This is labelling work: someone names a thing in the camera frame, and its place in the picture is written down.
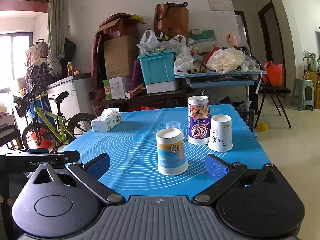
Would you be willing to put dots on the clear plastic cup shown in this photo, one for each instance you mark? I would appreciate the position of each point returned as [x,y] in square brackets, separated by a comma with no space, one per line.
[173,124]

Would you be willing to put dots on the beach print paper cup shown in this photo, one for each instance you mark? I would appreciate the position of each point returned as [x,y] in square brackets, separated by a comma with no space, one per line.
[170,151]

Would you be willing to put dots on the large brown cardboard box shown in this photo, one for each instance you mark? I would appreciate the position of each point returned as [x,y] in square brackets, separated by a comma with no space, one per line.
[120,54]

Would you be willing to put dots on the blue adjustable desk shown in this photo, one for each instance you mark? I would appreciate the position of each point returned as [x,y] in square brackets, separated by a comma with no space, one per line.
[231,79]

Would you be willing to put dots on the green bicycle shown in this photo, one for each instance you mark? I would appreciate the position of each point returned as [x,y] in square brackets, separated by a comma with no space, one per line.
[48,130]

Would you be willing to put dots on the white paper cup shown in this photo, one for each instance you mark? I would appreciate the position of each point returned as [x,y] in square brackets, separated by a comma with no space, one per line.
[220,138]

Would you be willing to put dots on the green plastic stool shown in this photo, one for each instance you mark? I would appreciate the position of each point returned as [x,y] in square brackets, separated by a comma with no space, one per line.
[303,94]

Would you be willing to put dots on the black folding chair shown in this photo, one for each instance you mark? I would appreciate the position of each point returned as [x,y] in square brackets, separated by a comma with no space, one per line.
[265,88]

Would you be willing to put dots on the white foam box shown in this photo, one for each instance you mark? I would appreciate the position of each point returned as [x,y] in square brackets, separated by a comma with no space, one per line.
[161,87]

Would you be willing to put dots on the white green cardboard box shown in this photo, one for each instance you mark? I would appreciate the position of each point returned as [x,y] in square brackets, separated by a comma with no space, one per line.
[116,87]

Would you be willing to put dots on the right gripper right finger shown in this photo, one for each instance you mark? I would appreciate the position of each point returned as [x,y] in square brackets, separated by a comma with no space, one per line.
[225,175]

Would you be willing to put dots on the orange plastic bag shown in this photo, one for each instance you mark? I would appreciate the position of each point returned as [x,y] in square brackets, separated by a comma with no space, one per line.
[274,73]

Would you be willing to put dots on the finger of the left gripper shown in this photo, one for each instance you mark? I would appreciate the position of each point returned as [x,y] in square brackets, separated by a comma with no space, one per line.
[71,156]
[28,150]

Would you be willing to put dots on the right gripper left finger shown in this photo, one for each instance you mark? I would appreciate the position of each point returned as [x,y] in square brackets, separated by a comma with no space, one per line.
[88,174]

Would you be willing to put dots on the blue silicone baking mat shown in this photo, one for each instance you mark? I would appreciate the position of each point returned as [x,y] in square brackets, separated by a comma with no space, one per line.
[149,154]

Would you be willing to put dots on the white plastic bag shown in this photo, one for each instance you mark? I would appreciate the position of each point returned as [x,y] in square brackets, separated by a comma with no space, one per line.
[150,44]

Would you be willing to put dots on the teal plastic storage bin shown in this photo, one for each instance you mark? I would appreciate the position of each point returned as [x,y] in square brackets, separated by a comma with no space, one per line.
[158,67]

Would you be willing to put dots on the clear bag of items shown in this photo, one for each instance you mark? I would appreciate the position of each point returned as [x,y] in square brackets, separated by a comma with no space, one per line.
[224,61]

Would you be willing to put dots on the purple milk tea cup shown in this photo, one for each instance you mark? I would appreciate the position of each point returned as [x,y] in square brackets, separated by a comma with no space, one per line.
[199,120]

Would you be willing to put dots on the person's left hand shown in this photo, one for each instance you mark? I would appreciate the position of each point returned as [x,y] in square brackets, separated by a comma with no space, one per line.
[10,201]

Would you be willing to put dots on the white tissue pack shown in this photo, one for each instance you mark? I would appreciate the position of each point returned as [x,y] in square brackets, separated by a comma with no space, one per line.
[108,119]

